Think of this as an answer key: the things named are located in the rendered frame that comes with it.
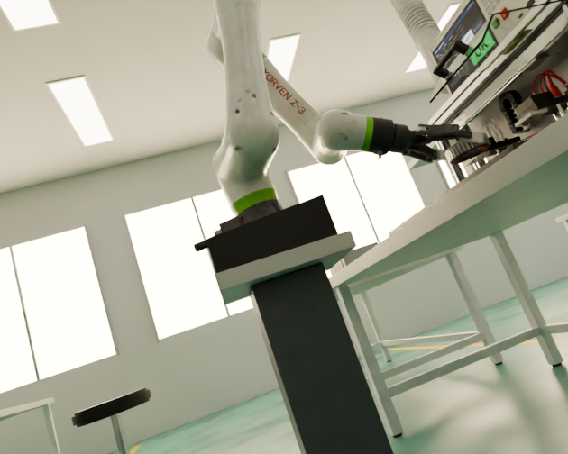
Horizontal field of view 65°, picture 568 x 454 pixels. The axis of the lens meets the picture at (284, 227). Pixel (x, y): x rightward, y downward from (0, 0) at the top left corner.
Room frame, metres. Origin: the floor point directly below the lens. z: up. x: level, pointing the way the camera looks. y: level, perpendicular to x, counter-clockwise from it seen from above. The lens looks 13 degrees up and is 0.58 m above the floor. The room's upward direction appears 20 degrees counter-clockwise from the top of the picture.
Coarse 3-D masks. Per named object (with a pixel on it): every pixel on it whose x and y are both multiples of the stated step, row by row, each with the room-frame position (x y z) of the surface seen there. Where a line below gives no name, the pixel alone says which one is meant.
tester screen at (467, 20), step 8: (472, 0) 1.17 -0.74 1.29; (472, 8) 1.18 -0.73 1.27; (464, 16) 1.22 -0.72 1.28; (472, 16) 1.20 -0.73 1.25; (456, 24) 1.26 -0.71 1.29; (464, 24) 1.23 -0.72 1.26; (472, 24) 1.21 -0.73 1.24; (456, 32) 1.28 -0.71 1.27; (464, 32) 1.25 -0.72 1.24; (448, 40) 1.32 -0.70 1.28; (440, 48) 1.37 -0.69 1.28; (448, 48) 1.33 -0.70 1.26; (440, 56) 1.38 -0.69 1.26; (456, 56) 1.32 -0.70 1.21; (448, 64) 1.37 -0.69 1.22
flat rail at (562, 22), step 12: (564, 12) 0.93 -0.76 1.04; (552, 24) 0.97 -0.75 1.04; (564, 24) 0.94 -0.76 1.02; (540, 36) 1.01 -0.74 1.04; (552, 36) 0.98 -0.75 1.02; (528, 48) 1.05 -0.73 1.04; (540, 48) 1.02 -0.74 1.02; (516, 60) 1.10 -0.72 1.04; (528, 60) 1.07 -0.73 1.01; (504, 72) 1.15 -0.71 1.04; (516, 72) 1.11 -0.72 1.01; (492, 84) 1.20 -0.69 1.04; (504, 84) 1.16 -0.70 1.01; (480, 96) 1.26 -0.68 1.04; (492, 96) 1.23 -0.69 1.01; (468, 108) 1.32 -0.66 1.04; (480, 108) 1.29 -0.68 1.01; (456, 120) 1.39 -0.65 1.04; (468, 120) 1.36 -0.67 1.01
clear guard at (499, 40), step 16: (560, 0) 0.92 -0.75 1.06; (496, 16) 0.88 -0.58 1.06; (512, 16) 0.91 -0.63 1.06; (528, 16) 0.93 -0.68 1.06; (544, 16) 0.96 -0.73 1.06; (480, 32) 0.90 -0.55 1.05; (496, 32) 0.95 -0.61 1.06; (512, 32) 0.98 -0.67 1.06; (528, 32) 1.01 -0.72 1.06; (480, 48) 1.00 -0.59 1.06; (496, 48) 1.03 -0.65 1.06; (512, 48) 1.06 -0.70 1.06; (464, 64) 1.06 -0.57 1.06; (480, 64) 1.09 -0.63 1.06; (496, 64) 1.13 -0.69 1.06; (448, 80) 1.00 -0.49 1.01; (432, 96) 1.08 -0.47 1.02
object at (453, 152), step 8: (456, 144) 1.11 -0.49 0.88; (464, 144) 1.11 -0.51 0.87; (472, 144) 1.10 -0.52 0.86; (480, 144) 1.10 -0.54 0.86; (488, 144) 1.12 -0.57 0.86; (448, 152) 1.14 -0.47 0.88; (456, 152) 1.12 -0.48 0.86; (464, 152) 1.12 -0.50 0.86; (472, 152) 1.17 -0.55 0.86; (480, 152) 1.17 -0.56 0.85; (448, 160) 1.16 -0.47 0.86; (456, 160) 1.17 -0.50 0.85; (464, 160) 1.19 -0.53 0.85
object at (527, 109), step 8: (536, 96) 1.05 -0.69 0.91; (544, 96) 1.06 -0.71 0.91; (552, 96) 1.06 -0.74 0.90; (560, 96) 1.07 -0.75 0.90; (520, 104) 1.09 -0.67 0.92; (528, 104) 1.07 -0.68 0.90; (536, 104) 1.05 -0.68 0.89; (544, 104) 1.05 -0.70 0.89; (552, 104) 1.06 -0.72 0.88; (520, 112) 1.10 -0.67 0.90; (528, 112) 1.08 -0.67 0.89; (536, 112) 1.05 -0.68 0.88; (544, 112) 1.06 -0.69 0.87; (552, 112) 1.12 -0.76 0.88; (520, 120) 1.08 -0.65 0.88; (528, 120) 1.08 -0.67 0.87
